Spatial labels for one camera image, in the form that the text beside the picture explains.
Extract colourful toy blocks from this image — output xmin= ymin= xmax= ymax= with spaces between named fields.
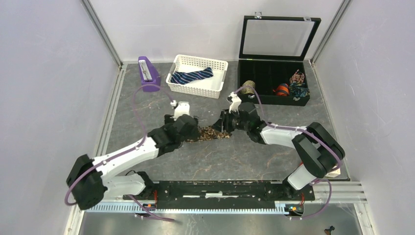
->
xmin=325 ymin=169 xmax=341 ymax=178

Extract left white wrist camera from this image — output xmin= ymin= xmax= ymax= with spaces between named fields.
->
xmin=170 ymin=100 xmax=190 ymax=121

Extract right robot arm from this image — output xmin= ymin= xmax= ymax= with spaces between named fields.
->
xmin=212 ymin=102 xmax=346 ymax=200

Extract purple cable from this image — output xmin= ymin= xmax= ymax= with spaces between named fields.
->
xmin=64 ymin=84 xmax=177 ymax=222
xmin=235 ymin=85 xmax=343 ymax=220

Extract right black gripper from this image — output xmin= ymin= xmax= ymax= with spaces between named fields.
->
xmin=210 ymin=108 xmax=250 ymax=134

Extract orange navy rolled tie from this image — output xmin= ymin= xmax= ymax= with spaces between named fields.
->
xmin=273 ymin=83 xmax=290 ymax=96

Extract teal patterned tie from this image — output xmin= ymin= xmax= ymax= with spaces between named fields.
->
xmin=289 ymin=82 xmax=310 ymax=97

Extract purple metronome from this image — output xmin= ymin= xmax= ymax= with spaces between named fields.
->
xmin=138 ymin=56 xmax=161 ymax=93

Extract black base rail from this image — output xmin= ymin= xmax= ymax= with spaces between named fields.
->
xmin=134 ymin=180 xmax=315 ymax=210

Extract olive rolled tie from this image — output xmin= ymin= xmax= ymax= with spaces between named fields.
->
xmin=239 ymin=80 xmax=255 ymax=95

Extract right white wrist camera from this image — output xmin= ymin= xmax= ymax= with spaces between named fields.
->
xmin=227 ymin=92 xmax=242 ymax=113

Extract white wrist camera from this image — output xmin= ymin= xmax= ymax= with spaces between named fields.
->
xmin=170 ymin=100 xmax=190 ymax=121
xmin=227 ymin=92 xmax=242 ymax=113

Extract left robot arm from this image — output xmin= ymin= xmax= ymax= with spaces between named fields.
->
xmin=64 ymin=115 xmax=199 ymax=210

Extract white plastic basket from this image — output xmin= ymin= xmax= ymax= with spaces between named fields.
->
xmin=166 ymin=54 xmax=229 ymax=99

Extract black display case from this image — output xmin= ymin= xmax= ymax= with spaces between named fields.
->
xmin=237 ymin=16 xmax=321 ymax=106

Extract brown floral tie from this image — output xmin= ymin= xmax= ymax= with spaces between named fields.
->
xmin=186 ymin=126 xmax=231 ymax=142

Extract pink patterned tie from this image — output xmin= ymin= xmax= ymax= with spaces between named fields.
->
xmin=289 ymin=70 xmax=305 ymax=84

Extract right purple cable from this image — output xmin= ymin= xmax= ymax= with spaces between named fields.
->
xmin=235 ymin=85 xmax=343 ymax=220

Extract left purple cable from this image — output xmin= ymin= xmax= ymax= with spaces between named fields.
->
xmin=64 ymin=84 xmax=177 ymax=222

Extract navy striped tie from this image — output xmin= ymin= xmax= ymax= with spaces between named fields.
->
xmin=170 ymin=67 xmax=213 ymax=85

